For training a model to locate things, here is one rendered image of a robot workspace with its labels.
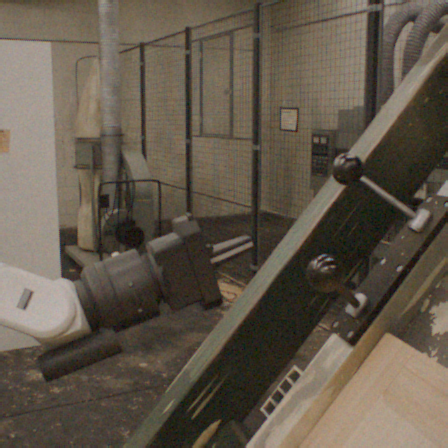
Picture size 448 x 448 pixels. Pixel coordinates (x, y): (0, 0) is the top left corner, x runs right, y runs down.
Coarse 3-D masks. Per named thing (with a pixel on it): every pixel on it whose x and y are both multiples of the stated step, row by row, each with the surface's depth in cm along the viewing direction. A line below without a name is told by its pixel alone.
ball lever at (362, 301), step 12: (312, 264) 58; (324, 264) 58; (336, 264) 58; (312, 276) 58; (324, 276) 57; (336, 276) 57; (324, 288) 58; (336, 288) 58; (348, 300) 64; (360, 300) 66; (348, 312) 67; (360, 312) 66
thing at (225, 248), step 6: (234, 240) 76; (240, 240) 75; (246, 240) 75; (210, 246) 74; (216, 246) 76; (222, 246) 75; (228, 246) 75; (234, 246) 75; (240, 246) 75; (210, 252) 74; (216, 252) 74; (222, 252) 74; (228, 252) 75; (210, 258) 74; (216, 258) 74
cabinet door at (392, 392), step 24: (384, 336) 65; (384, 360) 63; (408, 360) 60; (432, 360) 58; (360, 384) 64; (384, 384) 61; (408, 384) 58; (432, 384) 56; (336, 408) 64; (360, 408) 61; (384, 408) 59; (408, 408) 56; (432, 408) 54; (312, 432) 65; (336, 432) 62; (360, 432) 60; (384, 432) 57; (408, 432) 55; (432, 432) 53
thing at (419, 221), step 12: (348, 156) 68; (336, 168) 68; (348, 168) 68; (360, 168) 68; (336, 180) 69; (348, 180) 68; (360, 180) 69; (372, 192) 69; (384, 192) 68; (396, 204) 68; (408, 216) 68; (420, 216) 67; (432, 216) 67; (420, 228) 66
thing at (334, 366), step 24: (432, 264) 66; (408, 288) 66; (432, 288) 67; (384, 312) 65; (408, 312) 66; (336, 336) 69; (336, 360) 66; (360, 360) 65; (312, 384) 67; (336, 384) 65; (288, 408) 67; (312, 408) 65; (264, 432) 68; (288, 432) 65
